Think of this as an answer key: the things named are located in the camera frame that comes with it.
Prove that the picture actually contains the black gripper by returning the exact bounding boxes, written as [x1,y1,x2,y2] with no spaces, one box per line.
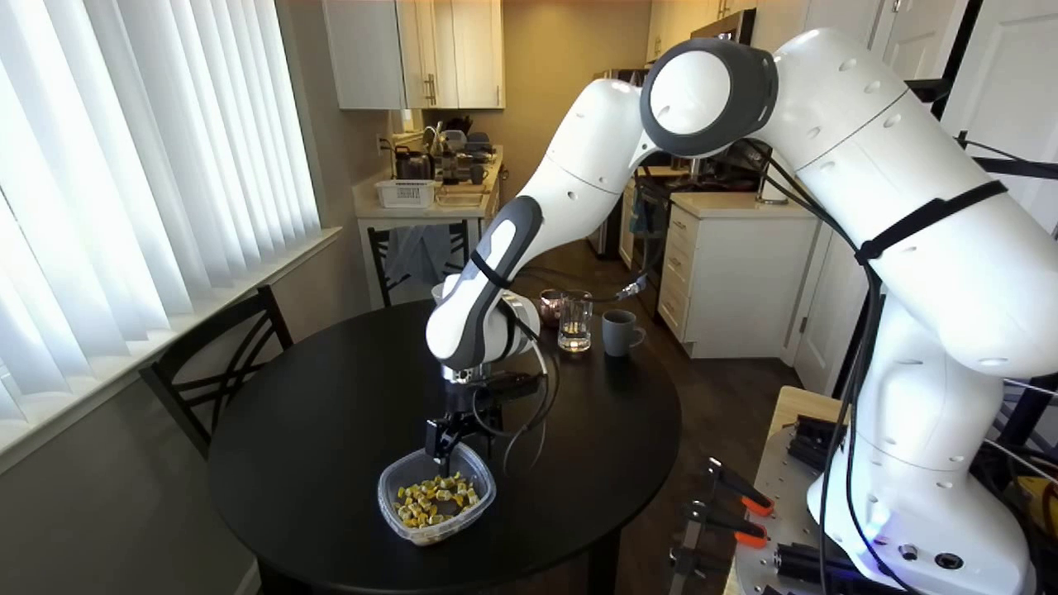
[424,373,475,474]

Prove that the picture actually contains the clear plastic bowl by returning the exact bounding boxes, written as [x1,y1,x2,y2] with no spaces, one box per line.
[377,444,497,546]

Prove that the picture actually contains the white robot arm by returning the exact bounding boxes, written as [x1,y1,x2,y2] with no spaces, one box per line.
[427,28,1058,595]

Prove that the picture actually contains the yellow food pieces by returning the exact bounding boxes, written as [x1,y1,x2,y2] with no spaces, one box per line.
[393,474,481,529]

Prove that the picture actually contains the clear glass jar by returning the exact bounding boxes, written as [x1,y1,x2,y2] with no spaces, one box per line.
[557,316,592,356]

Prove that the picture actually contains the dark metallic cup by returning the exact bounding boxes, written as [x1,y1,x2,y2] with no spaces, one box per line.
[540,286,570,320]

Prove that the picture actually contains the grey ceramic mug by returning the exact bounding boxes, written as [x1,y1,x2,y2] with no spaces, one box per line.
[599,310,645,361]

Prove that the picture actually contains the black wooden chair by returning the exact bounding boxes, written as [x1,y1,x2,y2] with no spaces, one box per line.
[143,284,295,454]

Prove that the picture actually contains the cluttered kitchen counter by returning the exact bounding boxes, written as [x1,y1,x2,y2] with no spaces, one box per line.
[350,114,507,229]

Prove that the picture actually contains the white kitchen cabinet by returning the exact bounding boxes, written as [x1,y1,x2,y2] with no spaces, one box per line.
[659,193,818,361]

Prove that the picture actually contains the white upper cabinets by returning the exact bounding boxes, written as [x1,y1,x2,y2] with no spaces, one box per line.
[321,0,507,110]

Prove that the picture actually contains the white window blinds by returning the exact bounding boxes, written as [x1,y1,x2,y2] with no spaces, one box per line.
[0,0,321,433]

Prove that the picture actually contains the orange handled clamp tools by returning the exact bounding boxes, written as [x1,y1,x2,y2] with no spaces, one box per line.
[668,456,774,595]

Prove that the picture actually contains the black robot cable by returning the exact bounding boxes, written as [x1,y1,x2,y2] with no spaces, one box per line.
[735,135,1012,589]

